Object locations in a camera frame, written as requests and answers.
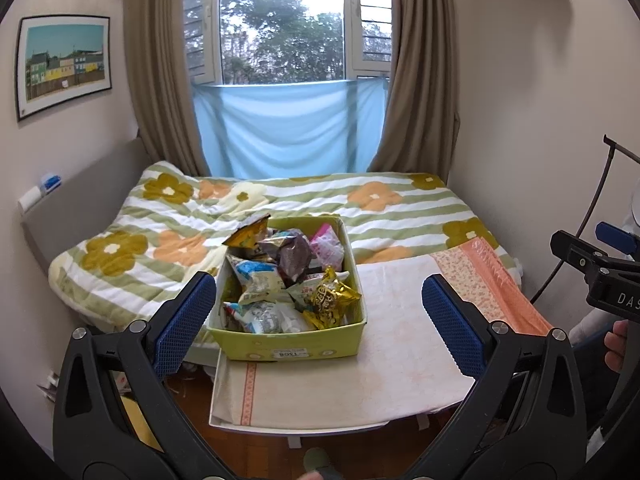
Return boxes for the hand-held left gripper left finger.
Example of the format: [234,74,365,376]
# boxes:
[52,271,221,480]

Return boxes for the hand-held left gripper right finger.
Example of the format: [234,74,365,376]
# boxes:
[421,274,587,480]

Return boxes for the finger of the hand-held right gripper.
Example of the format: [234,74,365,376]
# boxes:
[550,230,640,286]
[595,221,640,257]

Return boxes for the white blue printed snack packet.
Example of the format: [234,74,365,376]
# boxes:
[222,300,283,335]

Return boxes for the small white grey snack packet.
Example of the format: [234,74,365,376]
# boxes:
[277,302,318,333]

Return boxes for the green cardboard box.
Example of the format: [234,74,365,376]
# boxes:
[206,214,367,362]

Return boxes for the gold yellow snack packet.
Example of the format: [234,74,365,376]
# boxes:
[302,267,362,331]

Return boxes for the dark brown snack packet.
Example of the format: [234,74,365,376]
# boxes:
[257,232,313,286]

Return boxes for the pink snack packet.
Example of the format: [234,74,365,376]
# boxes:
[309,223,346,271]

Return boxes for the person's right hand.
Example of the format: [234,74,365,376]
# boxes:
[603,319,632,376]

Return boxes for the white round appliance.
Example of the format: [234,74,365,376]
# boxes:
[620,207,640,241]

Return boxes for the white cloth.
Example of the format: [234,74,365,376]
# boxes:
[570,310,608,346]

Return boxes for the orange zip bag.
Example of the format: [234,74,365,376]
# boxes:
[431,237,553,336]

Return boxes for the black metal stand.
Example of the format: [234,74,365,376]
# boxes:
[530,135,640,306]

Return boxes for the yellow flat object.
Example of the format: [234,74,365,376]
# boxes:
[120,395,163,453]

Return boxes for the grey bed headboard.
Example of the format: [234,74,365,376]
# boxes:
[21,137,151,281]

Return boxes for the white small table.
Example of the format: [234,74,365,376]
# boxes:
[210,410,476,448]

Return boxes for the floral striped blanket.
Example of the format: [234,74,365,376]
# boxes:
[48,160,516,331]

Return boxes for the grey green slipper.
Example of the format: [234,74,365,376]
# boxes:
[302,447,346,480]

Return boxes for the white and blue tube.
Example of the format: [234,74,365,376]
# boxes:
[19,173,63,211]

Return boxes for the light blue cloth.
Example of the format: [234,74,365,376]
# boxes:
[192,77,388,178]

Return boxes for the framed wall poster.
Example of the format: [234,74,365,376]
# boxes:
[15,15,112,122]

